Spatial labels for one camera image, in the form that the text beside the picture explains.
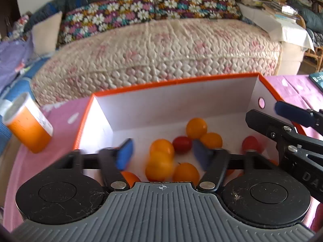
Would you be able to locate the blue striped sofa cover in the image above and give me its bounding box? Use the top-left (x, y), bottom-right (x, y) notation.
top-left (0, 57), bottom-right (51, 157)

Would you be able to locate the pink floral tablecloth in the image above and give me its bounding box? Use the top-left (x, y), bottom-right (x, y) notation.
top-left (0, 74), bottom-right (323, 232)

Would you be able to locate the floral pillow right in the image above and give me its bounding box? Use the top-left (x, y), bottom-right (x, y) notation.
top-left (154, 0), bottom-right (241, 20)

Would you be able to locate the orange cylindrical canister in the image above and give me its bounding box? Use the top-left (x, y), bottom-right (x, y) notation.
top-left (2, 92), bottom-right (54, 153)

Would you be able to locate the teal book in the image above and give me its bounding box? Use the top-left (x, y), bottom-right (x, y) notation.
top-left (309, 72), bottom-right (323, 92)

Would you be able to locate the wicker chair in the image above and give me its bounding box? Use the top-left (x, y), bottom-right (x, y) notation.
top-left (303, 46), bottom-right (322, 72)

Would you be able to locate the purple floral sheet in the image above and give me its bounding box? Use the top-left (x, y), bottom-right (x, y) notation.
top-left (1, 37), bottom-right (33, 91)

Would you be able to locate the floral pillow left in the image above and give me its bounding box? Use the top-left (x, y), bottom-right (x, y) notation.
top-left (58, 0), bottom-right (154, 47)

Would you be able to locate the small orange tangerine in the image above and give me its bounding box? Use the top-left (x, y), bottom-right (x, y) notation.
top-left (200, 132), bottom-right (223, 149)
top-left (172, 163), bottom-right (200, 185)
top-left (186, 117), bottom-right (208, 139)
top-left (149, 139), bottom-right (175, 157)
top-left (121, 171), bottom-right (141, 188)

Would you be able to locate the white cloth side table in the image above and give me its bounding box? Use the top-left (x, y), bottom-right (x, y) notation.
top-left (238, 3), bottom-right (314, 75)

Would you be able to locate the large orange fruit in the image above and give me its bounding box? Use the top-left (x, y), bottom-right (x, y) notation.
top-left (145, 151), bottom-right (174, 182)

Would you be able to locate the orange cardboard box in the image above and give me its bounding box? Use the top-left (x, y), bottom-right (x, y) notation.
top-left (74, 73), bottom-right (281, 181)

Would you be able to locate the floral pillow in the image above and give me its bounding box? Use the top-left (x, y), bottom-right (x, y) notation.
top-left (58, 0), bottom-right (154, 47)
top-left (154, 0), bottom-right (241, 20)

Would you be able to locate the beige cushion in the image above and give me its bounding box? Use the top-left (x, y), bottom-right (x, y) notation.
top-left (32, 11), bottom-right (62, 56)

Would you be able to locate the beige quilted sofa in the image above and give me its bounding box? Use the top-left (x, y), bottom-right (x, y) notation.
top-left (31, 19), bottom-right (282, 105)

